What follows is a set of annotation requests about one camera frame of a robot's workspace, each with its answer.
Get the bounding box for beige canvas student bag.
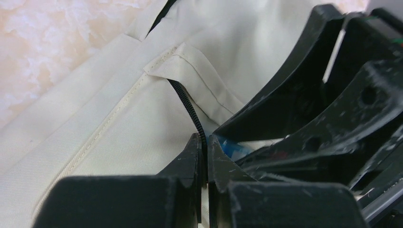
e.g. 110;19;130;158
0;0;321;228

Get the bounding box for blue glue bottle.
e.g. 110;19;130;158
217;136;284;161

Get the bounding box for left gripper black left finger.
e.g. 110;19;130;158
34;133;202;228

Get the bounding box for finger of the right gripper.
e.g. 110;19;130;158
214;4;344;142
237;60;403;189

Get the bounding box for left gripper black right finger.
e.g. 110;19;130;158
208;135;368;228

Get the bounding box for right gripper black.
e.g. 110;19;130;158
325;8;403;102

